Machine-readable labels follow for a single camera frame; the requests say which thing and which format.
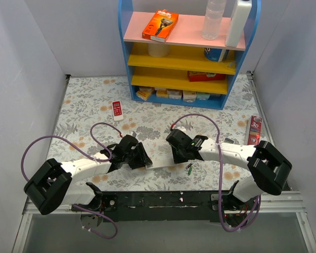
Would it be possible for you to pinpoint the white remote control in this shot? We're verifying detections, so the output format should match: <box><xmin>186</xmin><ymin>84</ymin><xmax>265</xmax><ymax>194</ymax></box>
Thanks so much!
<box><xmin>145</xmin><ymin>159</ymin><xmax>174</xmax><ymax>170</ymax></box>

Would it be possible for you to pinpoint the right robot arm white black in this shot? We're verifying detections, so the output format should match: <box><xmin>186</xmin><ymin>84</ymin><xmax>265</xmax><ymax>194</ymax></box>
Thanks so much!
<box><xmin>166</xmin><ymin>129</ymin><xmax>292</xmax><ymax>210</ymax></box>

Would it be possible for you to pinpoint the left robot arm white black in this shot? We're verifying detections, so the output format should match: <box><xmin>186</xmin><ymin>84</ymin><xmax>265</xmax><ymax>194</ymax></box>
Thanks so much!
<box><xmin>24</xmin><ymin>135</ymin><xmax>152</xmax><ymax>215</ymax></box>

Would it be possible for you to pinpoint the grey remote with buttons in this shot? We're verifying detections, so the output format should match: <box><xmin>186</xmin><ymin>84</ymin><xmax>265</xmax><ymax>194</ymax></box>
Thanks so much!
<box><xmin>224</xmin><ymin>138</ymin><xmax>234</xmax><ymax>144</ymax></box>

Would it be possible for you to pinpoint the red white small remote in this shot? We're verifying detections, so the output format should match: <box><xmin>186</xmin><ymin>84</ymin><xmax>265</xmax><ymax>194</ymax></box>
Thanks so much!
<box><xmin>112</xmin><ymin>101</ymin><xmax>124</xmax><ymax>122</ymax></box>

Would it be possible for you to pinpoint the green battery lower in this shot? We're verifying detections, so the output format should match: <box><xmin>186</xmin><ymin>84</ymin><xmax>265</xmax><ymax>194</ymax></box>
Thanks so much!
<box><xmin>187</xmin><ymin>167</ymin><xmax>193</xmax><ymax>176</ymax></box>

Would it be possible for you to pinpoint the black base bar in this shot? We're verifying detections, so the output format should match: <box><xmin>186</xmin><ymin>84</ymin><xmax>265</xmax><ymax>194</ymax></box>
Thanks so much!
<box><xmin>71</xmin><ymin>190</ymin><xmax>256</xmax><ymax>223</ymax></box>

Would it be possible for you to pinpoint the floral table mat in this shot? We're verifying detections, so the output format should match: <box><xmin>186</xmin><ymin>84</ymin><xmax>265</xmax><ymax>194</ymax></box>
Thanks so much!
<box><xmin>48</xmin><ymin>74</ymin><xmax>259</xmax><ymax>191</ymax></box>

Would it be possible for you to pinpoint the white red small box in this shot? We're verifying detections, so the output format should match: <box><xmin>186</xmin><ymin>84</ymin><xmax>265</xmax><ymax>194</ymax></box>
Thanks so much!
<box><xmin>182</xmin><ymin>91</ymin><xmax>197</xmax><ymax>103</ymax></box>

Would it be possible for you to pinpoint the teal white small box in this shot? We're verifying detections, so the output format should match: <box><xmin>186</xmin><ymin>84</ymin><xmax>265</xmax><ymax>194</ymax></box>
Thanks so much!
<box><xmin>196</xmin><ymin>92</ymin><xmax>210</xmax><ymax>101</ymax></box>

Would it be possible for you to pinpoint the white small box centre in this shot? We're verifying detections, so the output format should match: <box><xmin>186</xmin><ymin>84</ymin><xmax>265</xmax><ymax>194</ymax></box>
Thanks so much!
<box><xmin>166</xmin><ymin>89</ymin><xmax>182</xmax><ymax>99</ymax></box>

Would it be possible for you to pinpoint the yellow white small box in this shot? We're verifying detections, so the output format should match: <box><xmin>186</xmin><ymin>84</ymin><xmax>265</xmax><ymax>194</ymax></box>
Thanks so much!
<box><xmin>156</xmin><ymin>90</ymin><xmax>169</xmax><ymax>99</ymax></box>

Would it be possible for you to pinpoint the orange yellow small box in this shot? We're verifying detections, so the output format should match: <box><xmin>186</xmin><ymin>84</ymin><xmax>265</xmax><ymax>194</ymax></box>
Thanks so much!
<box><xmin>136</xmin><ymin>89</ymin><xmax>154</xmax><ymax>101</ymax></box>

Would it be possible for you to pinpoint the red toothpaste box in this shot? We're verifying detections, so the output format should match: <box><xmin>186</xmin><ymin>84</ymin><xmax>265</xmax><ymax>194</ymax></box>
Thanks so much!
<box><xmin>245</xmin><ymin>115</ymin><xmax>262</xmax><ymax>145</ymax></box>

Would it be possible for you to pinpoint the red box on shelf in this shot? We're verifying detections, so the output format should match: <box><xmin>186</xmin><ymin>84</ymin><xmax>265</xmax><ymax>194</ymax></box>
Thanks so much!
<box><xmin>187</xmin><ymin>71</ymin><xmax>226</xmax><ymax>82</ymax></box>

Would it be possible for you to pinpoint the blue shelf unit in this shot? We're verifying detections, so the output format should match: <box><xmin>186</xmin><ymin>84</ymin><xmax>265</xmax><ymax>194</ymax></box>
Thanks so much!
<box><xmin>118</xmin><ymin>1</ymin><xmax>261</xmax><ymax>110</ymax></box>

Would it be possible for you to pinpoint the blue white round container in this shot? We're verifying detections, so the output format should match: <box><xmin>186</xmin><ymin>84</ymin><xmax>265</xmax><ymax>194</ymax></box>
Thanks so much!
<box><xmin>204</xmin><ymin>48</ymin><xmax>229</xmax><ymax>62</ymax></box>

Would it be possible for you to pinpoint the white paper roll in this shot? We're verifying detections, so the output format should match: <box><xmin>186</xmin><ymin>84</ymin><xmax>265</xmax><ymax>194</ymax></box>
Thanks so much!
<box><xmin>147</xmin><ymin>43</ymin><xmax>170</xmax><ymax>57</ymax></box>

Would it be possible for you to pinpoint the orange razor box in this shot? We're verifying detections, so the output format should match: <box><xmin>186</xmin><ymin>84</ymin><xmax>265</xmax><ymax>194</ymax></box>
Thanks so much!
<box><xmin>142</xmin><ymin>9</ymin><xmax>179</xmax><ymax>43</ymax></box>

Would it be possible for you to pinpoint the clear plastic bottle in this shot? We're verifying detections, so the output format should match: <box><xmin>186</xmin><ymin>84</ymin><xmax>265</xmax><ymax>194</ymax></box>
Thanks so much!
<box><xmin>202</xmin><ymin>0</ymin><xmax>226</xmax><ymax>40</ymax></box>

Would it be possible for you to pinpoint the white tall bottle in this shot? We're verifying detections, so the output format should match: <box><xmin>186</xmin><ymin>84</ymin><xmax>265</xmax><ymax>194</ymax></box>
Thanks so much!
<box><xmin>225</xmin><ymin>0</ymin><xmax>252</xmax><ymax>47</ymax></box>

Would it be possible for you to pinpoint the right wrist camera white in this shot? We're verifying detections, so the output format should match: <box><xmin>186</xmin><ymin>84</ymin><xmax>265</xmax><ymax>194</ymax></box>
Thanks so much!
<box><xmin>175</xmin><ymin>126</ymin><xmax>186</xmax><ymax>133</ymax></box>

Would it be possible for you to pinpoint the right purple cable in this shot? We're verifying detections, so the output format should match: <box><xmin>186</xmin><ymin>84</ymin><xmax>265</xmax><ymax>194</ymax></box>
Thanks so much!
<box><xmin>170</xmin><ymin>113</ymin><xmax>261</xmax><ymax>232</ymax></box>

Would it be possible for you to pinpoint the aluminium rail frame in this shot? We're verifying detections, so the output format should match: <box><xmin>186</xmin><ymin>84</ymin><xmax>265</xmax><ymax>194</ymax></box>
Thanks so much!
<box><xmin>12</xmin><ymin>70</ymin><xmax>316</xmax><ymax>253</ymax></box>

